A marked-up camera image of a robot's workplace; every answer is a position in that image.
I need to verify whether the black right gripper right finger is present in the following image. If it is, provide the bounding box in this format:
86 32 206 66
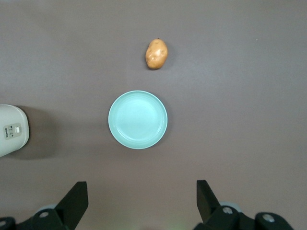
193 179 297 230

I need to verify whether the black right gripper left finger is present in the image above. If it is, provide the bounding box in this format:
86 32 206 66
0 181 89 230

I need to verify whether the white rice cooker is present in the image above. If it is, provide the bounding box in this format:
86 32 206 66
0 104 30 158

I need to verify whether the teal round plate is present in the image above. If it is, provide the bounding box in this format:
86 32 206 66
107 90 168 150

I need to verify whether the brown potato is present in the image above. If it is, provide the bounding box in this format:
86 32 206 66
145 38 168 70

